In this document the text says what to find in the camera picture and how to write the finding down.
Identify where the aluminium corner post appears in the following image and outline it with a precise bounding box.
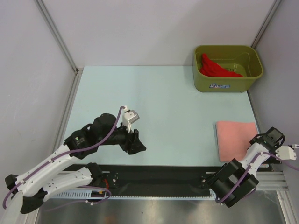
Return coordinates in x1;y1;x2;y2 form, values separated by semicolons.
251;0;284;49
34;0;83;74

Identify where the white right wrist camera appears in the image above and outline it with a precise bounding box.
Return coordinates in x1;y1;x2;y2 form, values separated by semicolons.
275;144;299;161

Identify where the aluminium front frame rail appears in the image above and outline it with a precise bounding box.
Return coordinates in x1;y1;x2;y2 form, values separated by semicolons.
256;171;288;191

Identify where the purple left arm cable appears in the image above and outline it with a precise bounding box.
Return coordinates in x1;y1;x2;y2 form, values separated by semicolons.
2;106;127;212

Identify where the red t shirt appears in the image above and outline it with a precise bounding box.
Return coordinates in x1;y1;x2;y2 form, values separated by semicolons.
199;54;243;77

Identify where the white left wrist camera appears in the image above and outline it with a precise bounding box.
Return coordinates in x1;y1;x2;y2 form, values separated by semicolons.
122;106;140;133

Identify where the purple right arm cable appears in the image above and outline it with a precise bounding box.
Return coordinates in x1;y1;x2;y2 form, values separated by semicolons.
214;144;299;203

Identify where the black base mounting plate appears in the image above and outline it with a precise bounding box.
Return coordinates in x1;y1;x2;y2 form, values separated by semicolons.
63;163;281;197

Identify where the right aluminium corner post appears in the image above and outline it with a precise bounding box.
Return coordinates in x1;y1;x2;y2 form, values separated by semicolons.
251;0;284;49

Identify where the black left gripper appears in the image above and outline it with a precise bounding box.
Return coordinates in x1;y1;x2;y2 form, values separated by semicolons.
98;120;146;154

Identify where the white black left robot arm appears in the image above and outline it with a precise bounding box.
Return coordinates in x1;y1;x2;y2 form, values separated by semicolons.
5;107;146;214

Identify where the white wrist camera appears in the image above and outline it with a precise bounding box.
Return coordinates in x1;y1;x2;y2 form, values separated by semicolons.
275;144;299;161
122;106;140;133

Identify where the olive green plastic bin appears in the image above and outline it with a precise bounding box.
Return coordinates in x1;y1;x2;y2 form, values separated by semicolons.
193;45;263;92

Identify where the white slotted cable duct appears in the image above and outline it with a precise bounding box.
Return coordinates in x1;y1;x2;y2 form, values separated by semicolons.
51;189;216;200

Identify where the pink t shirt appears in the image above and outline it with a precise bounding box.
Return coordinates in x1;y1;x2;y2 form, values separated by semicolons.
215;121;257;162

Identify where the left aluminium corner post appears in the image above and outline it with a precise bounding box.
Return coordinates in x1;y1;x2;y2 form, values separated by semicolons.
34;0;83;74

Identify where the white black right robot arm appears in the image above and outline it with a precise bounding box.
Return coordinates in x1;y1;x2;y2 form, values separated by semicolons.
206;127;285;208

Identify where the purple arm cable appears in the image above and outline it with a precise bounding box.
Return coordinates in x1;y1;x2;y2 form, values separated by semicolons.
214;144;299;203
2;106;127;212

